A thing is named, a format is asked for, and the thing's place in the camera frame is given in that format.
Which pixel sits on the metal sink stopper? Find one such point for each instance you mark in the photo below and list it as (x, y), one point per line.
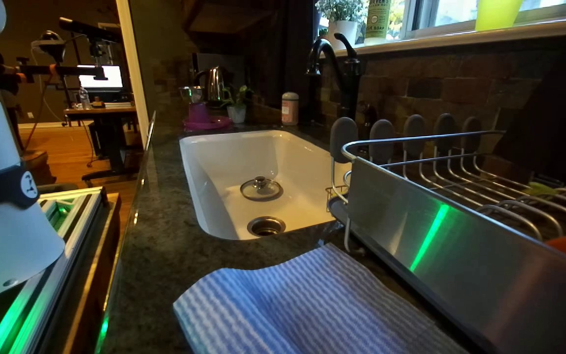
(263, 190)

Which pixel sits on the white ceramic sink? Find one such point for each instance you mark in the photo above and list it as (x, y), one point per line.
(220, 165)

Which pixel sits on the sink drain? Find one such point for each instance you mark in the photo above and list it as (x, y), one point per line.
(267, 227)

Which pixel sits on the orange label pill bottle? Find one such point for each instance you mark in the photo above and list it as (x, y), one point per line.
(290, 109)

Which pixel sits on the green leafy plant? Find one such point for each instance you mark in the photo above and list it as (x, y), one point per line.
(237, 104)

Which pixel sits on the purple plate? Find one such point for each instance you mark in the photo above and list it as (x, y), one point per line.
(200, 121)

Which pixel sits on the blue striped dish cloth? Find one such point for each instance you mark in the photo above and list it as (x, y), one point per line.
(322, 302)

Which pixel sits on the dark bronze faucet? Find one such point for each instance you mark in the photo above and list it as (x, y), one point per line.
(347, 74)

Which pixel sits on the white flower pot plant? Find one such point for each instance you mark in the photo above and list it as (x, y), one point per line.
(343, 17)

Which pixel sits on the green dish soap bottle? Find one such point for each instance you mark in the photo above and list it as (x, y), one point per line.
(379, 19)

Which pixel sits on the stainless steel dish rack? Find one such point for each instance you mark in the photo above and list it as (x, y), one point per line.
(469, 241)

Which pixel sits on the desk with monitor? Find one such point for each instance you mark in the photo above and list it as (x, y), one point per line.
(94, 92)

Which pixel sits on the yellow brush in rack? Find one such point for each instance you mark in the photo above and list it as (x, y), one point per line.
(540, 190)

